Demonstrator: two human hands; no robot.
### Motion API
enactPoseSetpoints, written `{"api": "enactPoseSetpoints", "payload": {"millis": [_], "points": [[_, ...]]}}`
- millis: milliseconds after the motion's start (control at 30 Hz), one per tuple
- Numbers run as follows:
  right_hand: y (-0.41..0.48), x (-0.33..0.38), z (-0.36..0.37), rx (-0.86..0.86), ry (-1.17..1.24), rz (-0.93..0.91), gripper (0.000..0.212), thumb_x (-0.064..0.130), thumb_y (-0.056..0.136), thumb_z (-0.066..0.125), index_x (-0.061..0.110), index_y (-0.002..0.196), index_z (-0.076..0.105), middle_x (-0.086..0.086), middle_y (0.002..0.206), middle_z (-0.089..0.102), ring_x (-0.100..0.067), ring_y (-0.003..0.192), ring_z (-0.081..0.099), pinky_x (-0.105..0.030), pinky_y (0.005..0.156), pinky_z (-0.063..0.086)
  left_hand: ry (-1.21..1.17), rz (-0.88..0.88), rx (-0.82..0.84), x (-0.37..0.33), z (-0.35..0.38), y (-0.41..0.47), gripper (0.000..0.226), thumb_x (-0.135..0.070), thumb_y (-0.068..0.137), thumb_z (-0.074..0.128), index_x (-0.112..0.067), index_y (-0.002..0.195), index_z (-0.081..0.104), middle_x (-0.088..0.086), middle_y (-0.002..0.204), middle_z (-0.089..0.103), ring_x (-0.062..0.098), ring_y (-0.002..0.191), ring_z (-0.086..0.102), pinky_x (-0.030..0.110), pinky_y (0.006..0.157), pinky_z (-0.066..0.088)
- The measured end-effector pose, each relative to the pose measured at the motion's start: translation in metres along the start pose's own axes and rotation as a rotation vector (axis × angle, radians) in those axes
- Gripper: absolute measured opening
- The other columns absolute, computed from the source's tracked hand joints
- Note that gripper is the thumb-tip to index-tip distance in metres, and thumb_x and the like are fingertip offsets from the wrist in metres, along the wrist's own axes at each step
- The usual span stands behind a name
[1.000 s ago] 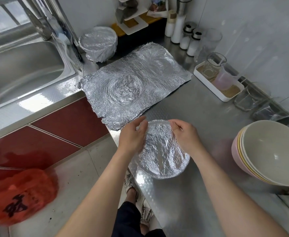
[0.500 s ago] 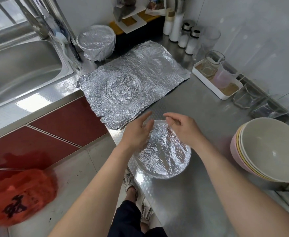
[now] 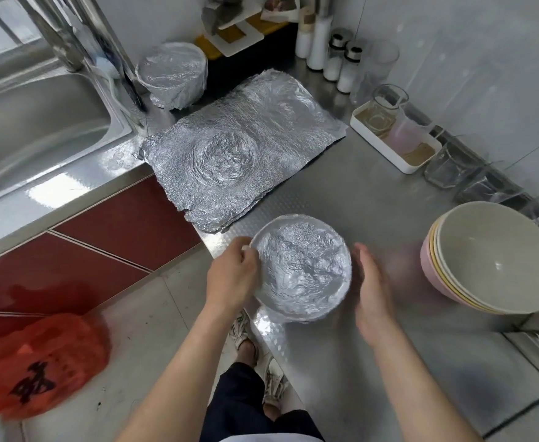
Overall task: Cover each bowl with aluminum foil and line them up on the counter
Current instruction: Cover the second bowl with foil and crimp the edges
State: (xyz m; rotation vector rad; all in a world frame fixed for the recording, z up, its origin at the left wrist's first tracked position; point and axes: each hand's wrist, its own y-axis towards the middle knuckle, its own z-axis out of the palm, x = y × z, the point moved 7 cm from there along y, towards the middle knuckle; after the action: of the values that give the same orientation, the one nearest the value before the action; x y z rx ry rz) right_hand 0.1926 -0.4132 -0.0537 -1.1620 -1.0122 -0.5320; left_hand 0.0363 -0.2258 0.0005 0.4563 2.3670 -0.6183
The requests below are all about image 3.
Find person's right hand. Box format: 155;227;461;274
353;242;398;346

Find person's left hand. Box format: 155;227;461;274
204;236;263;320

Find foil-covered bowl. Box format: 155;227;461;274
249;213;354;324
136;42;209;111

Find pink bowl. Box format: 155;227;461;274
421;201;539;317

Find stack of aluminium foil sheets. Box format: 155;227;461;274
141;69;349;234

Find person's right forearm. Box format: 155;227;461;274
366;327;483;442

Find person's left forearm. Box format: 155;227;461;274
115;308;247;442

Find person's left white shoe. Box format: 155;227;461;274
231;312;257;351

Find person's white shoe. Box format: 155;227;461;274
231;312;257;351
262;356;289;406

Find person's right white shoe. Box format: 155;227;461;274
262;356;289;406

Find person's dark trousers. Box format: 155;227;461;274
200;362;326;442

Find red kitchen cabinet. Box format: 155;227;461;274
0;174;201;351

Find white rectangular tray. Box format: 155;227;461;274
349;99;444;175

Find pink translucent cup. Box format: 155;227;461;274
386;110;432;155

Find red plastic bag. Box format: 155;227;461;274
0;312;111;429

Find white shaker with black lid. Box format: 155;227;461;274
336;43;363;95
323;30;349;83

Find white dish brush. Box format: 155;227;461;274
95;55;123;79

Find stainless steel sink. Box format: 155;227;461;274
0;60;146;263

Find small white tan-capped bottle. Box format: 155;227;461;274
295;9;317;61

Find tall white steel-capped bottle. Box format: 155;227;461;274
306;0;337;72

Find white corner shelf rack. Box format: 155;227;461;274
200;0;300;58

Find colourful snack packet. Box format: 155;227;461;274
262;0;300;24

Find steel faucet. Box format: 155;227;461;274
12;0;87;72

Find metal window railing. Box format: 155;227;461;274
0;0;41;61

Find black cable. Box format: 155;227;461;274
481;391;539;440

